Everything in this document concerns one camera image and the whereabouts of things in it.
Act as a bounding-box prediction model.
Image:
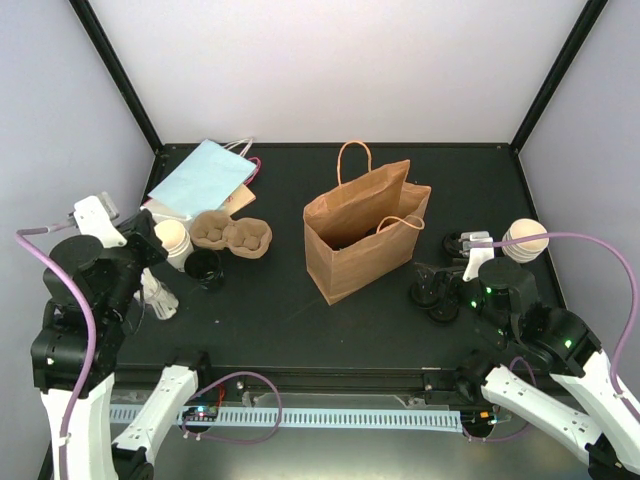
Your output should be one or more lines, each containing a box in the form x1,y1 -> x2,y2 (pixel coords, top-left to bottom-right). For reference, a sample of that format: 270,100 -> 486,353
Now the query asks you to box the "small brown paper bag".
219,184 -> 256,215

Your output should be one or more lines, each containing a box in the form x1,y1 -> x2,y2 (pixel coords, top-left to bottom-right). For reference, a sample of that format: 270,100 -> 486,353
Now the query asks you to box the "light blue paper bag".
149,140 -> 257,216

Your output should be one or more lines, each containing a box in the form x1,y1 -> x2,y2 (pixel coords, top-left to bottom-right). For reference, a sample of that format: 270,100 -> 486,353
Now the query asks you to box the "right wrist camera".
460,231 -> 495,282

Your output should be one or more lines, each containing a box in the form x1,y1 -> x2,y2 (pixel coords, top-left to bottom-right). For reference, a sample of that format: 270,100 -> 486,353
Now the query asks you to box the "black aluminium rail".
198,365 -> 458,396

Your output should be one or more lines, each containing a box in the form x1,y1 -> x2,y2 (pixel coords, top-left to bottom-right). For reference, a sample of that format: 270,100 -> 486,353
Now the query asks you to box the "light blue cable duct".
109,403 -> 463,434

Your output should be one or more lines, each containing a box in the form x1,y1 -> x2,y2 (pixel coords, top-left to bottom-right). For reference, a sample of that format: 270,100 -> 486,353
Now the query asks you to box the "paper cup stack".
154,219 -> 194,272
501,218 -> 549,264

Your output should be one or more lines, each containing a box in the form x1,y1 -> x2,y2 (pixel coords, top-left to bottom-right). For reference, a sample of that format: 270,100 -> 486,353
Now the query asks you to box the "brown pulp cup carrier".
189,211 -> 273,260

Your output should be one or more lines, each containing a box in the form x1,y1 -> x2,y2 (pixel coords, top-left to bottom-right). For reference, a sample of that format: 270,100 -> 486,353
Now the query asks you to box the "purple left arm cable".
14,222 -> 284,480

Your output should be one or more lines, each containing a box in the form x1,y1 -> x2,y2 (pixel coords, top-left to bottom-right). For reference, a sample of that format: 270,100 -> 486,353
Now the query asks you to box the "left paper cup stack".
154,219 -> 194,272

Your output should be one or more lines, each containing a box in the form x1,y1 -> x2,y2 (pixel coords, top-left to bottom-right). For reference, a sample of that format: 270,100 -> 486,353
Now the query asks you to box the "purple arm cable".
14,222 -> 284,480
462,231 -> 640,446

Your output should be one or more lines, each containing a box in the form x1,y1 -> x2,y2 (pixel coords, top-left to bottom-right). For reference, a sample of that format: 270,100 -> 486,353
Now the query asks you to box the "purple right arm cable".
462,231 -> 640,446

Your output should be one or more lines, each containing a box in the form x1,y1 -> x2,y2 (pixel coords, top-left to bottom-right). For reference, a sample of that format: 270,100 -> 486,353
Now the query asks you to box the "white plastic cutlery bundle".
134,268 -> 179,320

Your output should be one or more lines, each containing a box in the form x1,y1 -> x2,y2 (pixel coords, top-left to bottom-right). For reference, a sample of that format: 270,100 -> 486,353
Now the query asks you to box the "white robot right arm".
410,257 -> 639,479

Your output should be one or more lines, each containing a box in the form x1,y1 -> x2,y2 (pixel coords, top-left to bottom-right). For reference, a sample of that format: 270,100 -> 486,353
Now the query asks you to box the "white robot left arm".
31,211 -> 215,479

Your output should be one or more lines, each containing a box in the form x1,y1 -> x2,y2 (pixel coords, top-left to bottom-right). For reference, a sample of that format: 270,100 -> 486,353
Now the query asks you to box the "black lid stack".
442,232 -> 469,264

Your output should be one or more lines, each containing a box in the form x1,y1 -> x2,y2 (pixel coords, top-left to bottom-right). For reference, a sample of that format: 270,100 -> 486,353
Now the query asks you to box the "right paper cup stack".
501,218 -> 549,264

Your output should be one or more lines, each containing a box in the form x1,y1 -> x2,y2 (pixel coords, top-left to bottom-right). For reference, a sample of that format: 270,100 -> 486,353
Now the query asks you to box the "black coffee cup lid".
427,306 -> 459,326

